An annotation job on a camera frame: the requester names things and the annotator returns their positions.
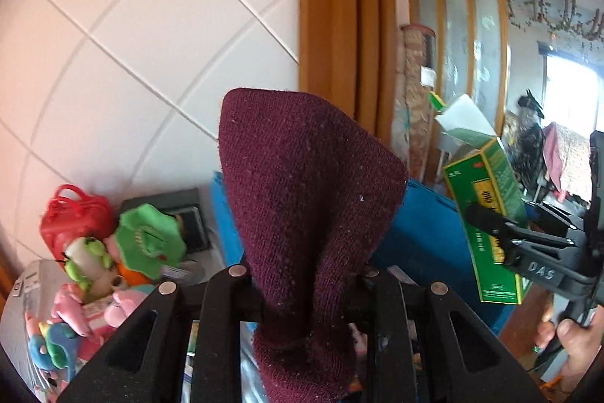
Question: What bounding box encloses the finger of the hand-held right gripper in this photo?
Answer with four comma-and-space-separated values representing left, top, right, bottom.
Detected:
500, 238, 590, 290
465, 203, 574, 250

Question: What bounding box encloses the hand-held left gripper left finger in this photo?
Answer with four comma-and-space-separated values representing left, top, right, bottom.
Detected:
57, 264, 265, 403

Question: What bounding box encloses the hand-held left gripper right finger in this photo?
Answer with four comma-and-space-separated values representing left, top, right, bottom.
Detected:
344, 268, 545, 403

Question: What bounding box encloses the green cardboard carton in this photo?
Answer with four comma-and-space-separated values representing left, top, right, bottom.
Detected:
428, 91, 530, 304

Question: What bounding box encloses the blue plastic storage box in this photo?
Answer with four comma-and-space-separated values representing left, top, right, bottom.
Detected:
210, 171, 517, 338

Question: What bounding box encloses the maroon knit sock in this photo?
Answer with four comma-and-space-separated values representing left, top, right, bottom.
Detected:
217, 88, 409, 403

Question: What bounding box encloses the person's right hand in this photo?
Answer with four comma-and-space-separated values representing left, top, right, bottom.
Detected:
535, 304, 604, 385

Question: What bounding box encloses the pink cloth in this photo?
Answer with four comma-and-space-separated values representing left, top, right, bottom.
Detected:
542, 122, 593, 202

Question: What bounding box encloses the dark feathered figure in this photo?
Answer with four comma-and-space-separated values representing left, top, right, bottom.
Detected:
512, 89, 549, 197

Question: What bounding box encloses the pink plush toy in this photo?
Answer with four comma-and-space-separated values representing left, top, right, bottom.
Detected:
103, 290, 154, 329
49, 283, 95, 338

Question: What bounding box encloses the green flower plush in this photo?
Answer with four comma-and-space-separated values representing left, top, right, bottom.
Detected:
116, 203, 188, 281

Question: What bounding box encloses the dark grey box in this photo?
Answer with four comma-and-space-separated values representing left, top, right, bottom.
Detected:
123, 187, 211, 253

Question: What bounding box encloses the window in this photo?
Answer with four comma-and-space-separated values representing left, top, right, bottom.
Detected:
538, 42, 604, 133

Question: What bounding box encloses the beige patterned rolled carpet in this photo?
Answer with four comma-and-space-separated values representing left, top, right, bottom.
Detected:
399, 24, 436, 185

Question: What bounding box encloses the green frog toy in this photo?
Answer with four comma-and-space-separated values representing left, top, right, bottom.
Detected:
59, 237, 114, 291

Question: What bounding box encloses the red toy handbag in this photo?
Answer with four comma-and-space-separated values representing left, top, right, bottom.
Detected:
39, 184, 116, 260

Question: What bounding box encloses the blue green plush toy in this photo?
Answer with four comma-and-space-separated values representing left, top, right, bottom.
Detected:
28, 322, 80, 372

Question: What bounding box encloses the grey plastic case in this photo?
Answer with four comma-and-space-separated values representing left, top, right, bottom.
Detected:
0, 259, 67, 385

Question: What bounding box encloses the wooden framed glass partition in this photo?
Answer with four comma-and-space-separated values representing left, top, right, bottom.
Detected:
401, 0, 513, 196

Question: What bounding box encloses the hanging vine decoration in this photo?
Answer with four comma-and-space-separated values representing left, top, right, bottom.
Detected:
502, 0, 604, 43

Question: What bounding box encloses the wooden door frame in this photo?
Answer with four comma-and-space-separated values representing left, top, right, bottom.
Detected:
299, 0, 398, 149

